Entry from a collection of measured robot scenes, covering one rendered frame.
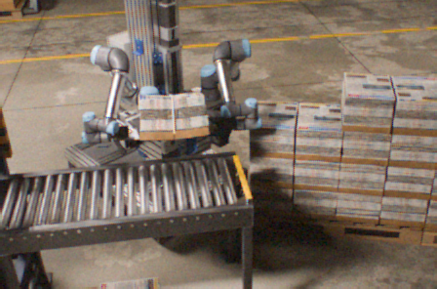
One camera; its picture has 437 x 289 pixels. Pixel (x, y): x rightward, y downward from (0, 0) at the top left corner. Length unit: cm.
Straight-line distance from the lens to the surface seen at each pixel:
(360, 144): 347
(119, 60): 313
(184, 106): 301
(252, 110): 322
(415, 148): 351
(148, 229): 279
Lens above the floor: 250
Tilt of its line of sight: 30 degrees down
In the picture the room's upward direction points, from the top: 2 degrees counter-clockwise
